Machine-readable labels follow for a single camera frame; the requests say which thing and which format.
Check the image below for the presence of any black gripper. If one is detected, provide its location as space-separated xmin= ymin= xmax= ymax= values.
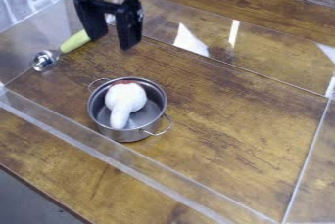
xmin=74 ymin=0 xmax=144 ymax=51

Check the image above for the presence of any white red-capped toy mushroom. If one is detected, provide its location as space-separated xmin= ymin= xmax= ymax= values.
xmin=105 ymin=82 xmax=147 ymax=129

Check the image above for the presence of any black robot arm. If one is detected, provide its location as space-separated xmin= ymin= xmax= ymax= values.
xmin=74 ymin=0 xmax=144 ymax=51

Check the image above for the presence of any clear acrylic enclosure wall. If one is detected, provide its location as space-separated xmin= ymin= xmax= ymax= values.
xmin=0 ymin=0 xmax=335 ymax=224

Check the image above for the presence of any green-handled metal spoon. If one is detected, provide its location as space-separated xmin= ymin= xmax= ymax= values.
xmin=31 ymin=30 xmax=90 ymax=72

